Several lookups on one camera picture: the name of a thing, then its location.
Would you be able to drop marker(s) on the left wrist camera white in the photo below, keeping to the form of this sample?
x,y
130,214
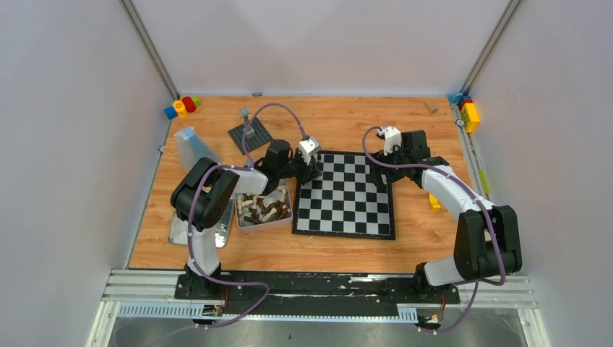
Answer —
x,y
308,148

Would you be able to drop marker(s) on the aluminium frame rail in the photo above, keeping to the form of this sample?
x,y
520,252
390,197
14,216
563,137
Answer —
x,y
150,293

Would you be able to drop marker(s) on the grey lego baseplate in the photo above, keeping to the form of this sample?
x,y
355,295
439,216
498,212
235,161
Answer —
x,y
257,135

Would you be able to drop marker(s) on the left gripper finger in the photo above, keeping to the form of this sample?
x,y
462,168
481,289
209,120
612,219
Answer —
x,y
308,177
310,167

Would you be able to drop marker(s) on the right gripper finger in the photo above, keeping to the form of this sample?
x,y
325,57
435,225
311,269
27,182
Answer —
x,y
374,173
382,176

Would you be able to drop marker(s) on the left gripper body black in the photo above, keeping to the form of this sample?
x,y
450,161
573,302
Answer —
x,y
306,169

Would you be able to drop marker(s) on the folding chess board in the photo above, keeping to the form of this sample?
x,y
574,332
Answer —
x,y
341,202

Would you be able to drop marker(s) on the pink tin box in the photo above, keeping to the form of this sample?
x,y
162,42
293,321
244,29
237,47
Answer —
x,y
255,213

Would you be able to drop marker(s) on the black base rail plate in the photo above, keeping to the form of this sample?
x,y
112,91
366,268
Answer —
x,y
312,294

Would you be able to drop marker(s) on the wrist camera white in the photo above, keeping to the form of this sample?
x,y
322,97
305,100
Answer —
x,y
308,148
392,139

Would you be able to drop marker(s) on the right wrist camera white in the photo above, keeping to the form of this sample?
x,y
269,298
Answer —
x,y
392,139

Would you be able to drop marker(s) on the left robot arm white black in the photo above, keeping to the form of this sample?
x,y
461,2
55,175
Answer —
x,y
204,193

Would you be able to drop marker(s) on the yellow plastic block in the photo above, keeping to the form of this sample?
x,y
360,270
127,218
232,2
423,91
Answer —
x,y
434,203

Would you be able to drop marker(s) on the coloured toy blocks cluster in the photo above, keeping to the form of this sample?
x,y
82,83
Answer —
x,y
181,108

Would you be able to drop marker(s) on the stacked coloured bricks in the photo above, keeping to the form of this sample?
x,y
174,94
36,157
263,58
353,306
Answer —
x,y
468,111

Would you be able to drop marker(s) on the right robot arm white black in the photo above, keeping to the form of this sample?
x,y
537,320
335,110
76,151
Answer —
x,y
487,243

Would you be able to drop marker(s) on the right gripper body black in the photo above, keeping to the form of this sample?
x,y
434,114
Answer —
x,y
396,157

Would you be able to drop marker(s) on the small wooden block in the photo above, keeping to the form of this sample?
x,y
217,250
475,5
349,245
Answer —
x,y
431,107

